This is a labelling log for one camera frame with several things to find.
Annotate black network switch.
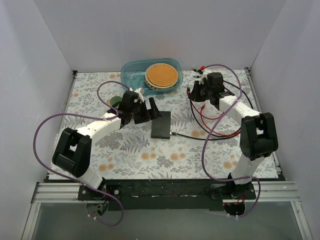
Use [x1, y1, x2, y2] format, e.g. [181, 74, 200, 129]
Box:
[150, 111, 171, 140]

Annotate black cable with plug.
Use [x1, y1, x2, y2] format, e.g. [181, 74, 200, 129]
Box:
[169, 67, 255, 142]

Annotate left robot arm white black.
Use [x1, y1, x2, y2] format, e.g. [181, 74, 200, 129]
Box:
[52, 89, 162, 200]

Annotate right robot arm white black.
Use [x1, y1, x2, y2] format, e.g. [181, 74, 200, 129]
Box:
[186, 72, 279, 200]

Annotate green cup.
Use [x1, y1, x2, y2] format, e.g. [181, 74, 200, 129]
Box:
[109, 96, 122, 108]

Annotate blue plastic container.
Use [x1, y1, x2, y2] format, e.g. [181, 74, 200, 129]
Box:
[121, 58, 183, 96]

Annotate round woven coaster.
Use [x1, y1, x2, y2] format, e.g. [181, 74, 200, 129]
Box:
[144, 63, 179, 90]

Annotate floral table mat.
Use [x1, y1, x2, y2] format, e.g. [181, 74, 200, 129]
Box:
[48, 69, 280, 180]

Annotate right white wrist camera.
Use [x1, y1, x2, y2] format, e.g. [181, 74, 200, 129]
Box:
[199, 69, 212, 85]

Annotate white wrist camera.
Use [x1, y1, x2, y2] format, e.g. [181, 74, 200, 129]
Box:
[134, 87, 145, 103]
[199, 69, 212, 85]

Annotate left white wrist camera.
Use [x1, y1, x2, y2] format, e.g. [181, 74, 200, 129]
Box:
[134, 87, 145, 103]

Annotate red cable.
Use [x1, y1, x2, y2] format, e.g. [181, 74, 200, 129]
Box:
[199, 65, 241, 138]

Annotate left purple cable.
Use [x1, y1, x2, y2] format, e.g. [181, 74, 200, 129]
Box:
[33, 80, 134, 227]

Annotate purple cable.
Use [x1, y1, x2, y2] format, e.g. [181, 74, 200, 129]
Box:
[201, 63, 262, 218]
[33, 80, 134, 227]

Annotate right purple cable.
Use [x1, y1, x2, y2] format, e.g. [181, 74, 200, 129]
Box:
[201, 63, 262, 218]

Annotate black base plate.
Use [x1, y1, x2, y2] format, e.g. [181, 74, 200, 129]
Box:
[77, 179, 256, 211]

